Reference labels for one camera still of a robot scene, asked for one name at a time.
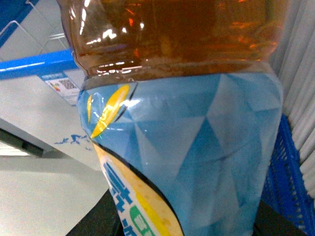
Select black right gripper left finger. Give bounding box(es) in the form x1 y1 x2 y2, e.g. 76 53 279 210
67 190 123 236

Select white wire freezer basket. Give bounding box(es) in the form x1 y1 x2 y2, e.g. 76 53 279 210
0 0 69 57

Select white vertical blinds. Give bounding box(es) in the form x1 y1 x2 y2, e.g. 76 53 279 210
271 0 315 197

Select blue plastic basket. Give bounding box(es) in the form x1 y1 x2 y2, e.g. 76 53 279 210
261 115 315 236

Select iced tea drink bottle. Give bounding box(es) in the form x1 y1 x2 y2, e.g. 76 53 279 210
58 0 289 236

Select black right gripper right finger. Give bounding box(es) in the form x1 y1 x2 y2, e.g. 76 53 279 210
252 201 306 236

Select blue energy label sticker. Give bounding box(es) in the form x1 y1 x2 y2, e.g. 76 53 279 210
40 72 80 106

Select white blue chest freezer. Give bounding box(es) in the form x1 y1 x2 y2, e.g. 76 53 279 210
0 0 109 236

